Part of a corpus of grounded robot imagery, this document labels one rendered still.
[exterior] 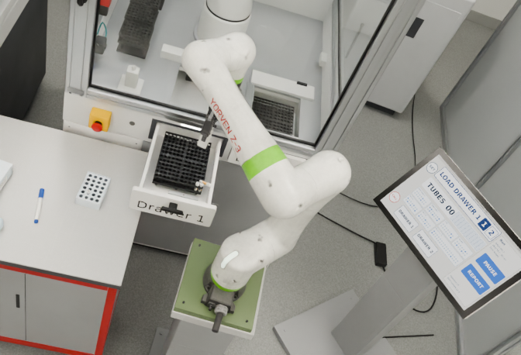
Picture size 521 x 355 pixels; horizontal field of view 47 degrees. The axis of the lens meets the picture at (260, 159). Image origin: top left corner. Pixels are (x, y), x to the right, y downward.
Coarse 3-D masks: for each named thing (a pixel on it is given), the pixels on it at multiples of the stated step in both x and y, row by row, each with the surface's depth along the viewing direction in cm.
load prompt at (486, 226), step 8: (440, 176) 213; (448, 176) 211; (448, 184) 211; (456, 184) 210; (448, 192) 210; (456, 192) 209; (464, 192) 208; (456, 200) 208; (464, 200) 207; (472, 200) 206; (464, 208) 206; (472, 208) 205; (480, 208) 204; (472, 216) 205; (480, 216) 204; (480, 224) 203; (488, 224) 202; (488, 232) 201; (496, 232) 200; (488, 240) 201
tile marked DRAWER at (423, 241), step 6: (414, 234) 212; (420, 234) 211; (426, 234) 210; (420, 240) 211; (426, 240) 210; (420, 246) 210; (426, 246) 209; (432, 246) 208; (426, 252) 209; (432, 252) 208
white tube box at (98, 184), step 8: (88, 176) 214; (96, 176) 214; (104, 176) 214; (88, 184) 210; (96, 184) 211; (104, 184) 214; (80, 192) 207; (96, 192) 209; (104, 192) 210; (80, 200) 206; (88, 200) 206; (96, 200) 208; (96, 208) 208
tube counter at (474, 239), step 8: (448, 208) 209; (456, 208) 208; (448, 216) 208; (456, 216) 207; (456, 224) 207; (464, 224) 205; (464, 232) 205; (472, 232) 204; (472, 240) 203; (480, 240) 202; (480, 248) 201
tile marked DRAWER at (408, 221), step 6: (396, 210) 217; (402, 210) 216; (408, 210) 215; (396, 216) 216; (402, 216) 215; (408, 216) 215; (402, 222) 215; (408, 222) 214; (414, 222) 213; (408, 228) 214; (414, 228) 213
